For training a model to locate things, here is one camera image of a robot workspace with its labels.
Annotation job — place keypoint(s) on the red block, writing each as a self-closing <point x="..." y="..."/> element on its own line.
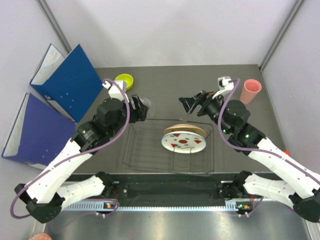
<point x="287" y="152"/>

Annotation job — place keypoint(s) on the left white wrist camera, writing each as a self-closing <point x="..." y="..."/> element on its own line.
<point x="113" y="90"/>

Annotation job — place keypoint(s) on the black wire dish rack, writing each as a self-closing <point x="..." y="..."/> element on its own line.
<point x="142" y="151"/>

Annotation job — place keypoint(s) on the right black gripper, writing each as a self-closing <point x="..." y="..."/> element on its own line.
<point x="203" y="99"/>

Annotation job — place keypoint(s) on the purple ring binder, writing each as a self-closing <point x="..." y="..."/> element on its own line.
<point x="38" y="134"/>

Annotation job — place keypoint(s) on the pink plastic cup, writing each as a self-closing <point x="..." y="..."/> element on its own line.
<point x="251" y="88"/>

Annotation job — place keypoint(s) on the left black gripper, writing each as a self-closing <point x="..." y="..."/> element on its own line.
<point x="138" y="114"/>

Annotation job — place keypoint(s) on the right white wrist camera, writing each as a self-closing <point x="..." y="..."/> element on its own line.
<point x="225" y="86"/>

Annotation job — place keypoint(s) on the beige wooden plate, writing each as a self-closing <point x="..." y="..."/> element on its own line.
<point x="187" y="128"/>

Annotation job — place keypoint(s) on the orange mesh object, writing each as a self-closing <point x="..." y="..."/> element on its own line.
<point x="40" y="236"/>

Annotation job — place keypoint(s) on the yellow-green bowl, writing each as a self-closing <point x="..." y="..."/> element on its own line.
<point x="127" y="78"/>

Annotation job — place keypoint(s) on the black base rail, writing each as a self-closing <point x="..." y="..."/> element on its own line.
<point x="173" y="190"/>

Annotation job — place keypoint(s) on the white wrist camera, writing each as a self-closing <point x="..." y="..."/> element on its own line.
<point x="225" y="86"/>
<point x="113" y="90"/>

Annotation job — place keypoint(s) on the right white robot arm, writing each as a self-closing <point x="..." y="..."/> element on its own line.
<point x="298" y="187"/>

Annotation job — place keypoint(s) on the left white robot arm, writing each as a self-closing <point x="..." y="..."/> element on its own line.
<point x="45" y="196"/>

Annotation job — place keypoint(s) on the blue ring binder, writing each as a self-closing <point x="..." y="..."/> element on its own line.
<point x="69" y="84"/>

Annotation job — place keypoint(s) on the clear faceted drinking glass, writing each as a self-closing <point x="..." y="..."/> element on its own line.
<point x="151" y="107"/>

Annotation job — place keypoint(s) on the white plate with red pattern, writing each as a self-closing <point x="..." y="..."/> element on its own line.
<point x="183" y="142"/>

